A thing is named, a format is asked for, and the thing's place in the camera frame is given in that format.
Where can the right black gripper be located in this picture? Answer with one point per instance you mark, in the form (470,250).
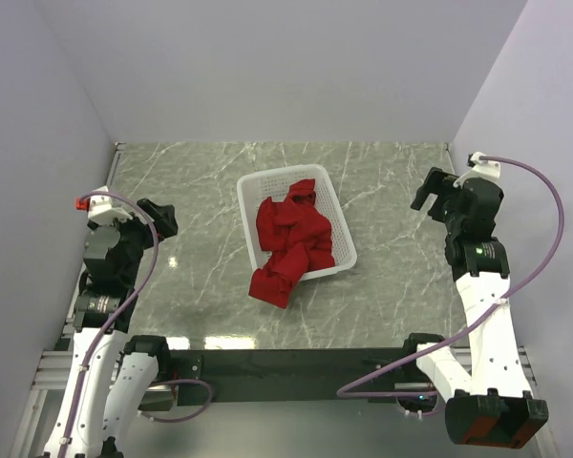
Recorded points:
(437,182)

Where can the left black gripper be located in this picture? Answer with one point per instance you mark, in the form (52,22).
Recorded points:
(162,218)

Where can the white plastic perforated basket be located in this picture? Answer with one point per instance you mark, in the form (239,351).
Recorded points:
(253,189)

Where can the red t shirt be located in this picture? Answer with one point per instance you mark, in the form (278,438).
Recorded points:
(298,238)

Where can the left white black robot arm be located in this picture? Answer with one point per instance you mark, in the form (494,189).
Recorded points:
(110,371)

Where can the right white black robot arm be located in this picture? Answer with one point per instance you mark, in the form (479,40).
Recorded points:
(491,404)

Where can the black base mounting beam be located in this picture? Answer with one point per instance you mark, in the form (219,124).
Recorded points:
(279,375)

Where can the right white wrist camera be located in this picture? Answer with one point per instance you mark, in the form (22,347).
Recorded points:
(480,166)

